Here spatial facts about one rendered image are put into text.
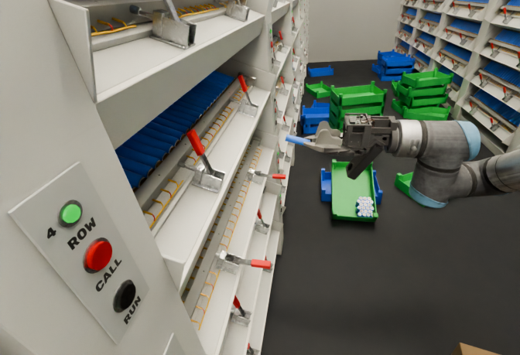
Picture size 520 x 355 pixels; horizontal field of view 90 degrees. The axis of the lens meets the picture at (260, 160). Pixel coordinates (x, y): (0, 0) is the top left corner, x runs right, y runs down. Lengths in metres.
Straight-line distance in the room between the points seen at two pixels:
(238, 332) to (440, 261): 0.92
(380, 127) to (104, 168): 0.60
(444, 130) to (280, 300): 0.79
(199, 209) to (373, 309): 0.88
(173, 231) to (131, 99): 0.18
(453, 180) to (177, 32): 0.67
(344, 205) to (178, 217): 1.14
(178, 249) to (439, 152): 0.58
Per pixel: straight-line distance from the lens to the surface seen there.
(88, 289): 0.19
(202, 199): 0.37
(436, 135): 0.69
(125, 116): 0.22
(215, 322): 0.49
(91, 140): 0.18
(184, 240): 0.33
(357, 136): 0.65
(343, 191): 1.43
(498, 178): 0.79
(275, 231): 1.10
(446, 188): 0.77
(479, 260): 1.43
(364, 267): 1.23
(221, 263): 0.52
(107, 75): 0.22
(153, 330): 0.28
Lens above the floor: 0.98
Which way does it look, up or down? 32 degrees down
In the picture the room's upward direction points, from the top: 6 degrees counter-clockwise
